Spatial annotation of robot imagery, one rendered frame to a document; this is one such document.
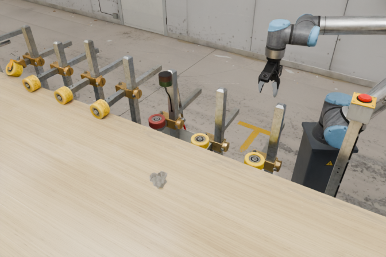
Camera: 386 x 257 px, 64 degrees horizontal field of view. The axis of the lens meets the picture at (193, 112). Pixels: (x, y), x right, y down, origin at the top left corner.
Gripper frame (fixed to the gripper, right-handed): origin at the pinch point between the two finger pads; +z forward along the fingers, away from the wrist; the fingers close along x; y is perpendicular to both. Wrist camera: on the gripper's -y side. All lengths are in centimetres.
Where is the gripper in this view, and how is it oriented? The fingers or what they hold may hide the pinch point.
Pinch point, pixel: (266, 93)
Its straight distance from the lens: 162.5
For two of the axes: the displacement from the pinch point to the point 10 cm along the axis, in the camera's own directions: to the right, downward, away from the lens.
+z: 0.1, 8.2, 5.8
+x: -8.3, -3.2, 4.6
